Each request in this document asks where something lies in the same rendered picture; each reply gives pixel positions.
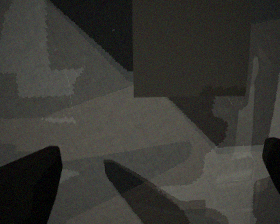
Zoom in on black two-prong plug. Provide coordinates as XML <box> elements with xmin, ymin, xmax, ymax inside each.
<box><xmin>132</xmin><ymin>0</ymin><xmax>252</xmax><ymax>97</ymax></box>

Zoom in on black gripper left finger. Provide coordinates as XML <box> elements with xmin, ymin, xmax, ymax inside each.
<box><xmin>0</xmin><ymin>145</ymin><xmax>63</xmax><ymax>224</ymax></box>

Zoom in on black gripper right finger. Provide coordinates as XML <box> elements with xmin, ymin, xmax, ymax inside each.
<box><xmin>262</xmin><ymin>137</ymin><xmax>280</xmax><ymax>194</ymax></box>

